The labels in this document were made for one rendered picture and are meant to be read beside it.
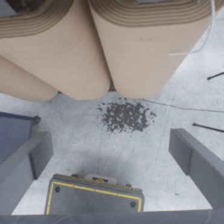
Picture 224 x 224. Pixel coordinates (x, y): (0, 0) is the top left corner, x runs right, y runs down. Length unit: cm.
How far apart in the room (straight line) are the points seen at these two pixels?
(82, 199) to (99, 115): 72
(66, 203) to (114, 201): 35
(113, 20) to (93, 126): 114
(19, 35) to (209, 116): 150
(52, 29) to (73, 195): 107
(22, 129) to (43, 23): 123
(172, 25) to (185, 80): 117
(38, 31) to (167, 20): 37
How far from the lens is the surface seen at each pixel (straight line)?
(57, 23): 56
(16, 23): 62
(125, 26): 50
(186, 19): 53
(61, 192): 132
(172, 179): 157
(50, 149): 17
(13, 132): 171
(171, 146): 17
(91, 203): 128
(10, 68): 101
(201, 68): 173
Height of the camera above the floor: 147
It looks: 80 degrees down
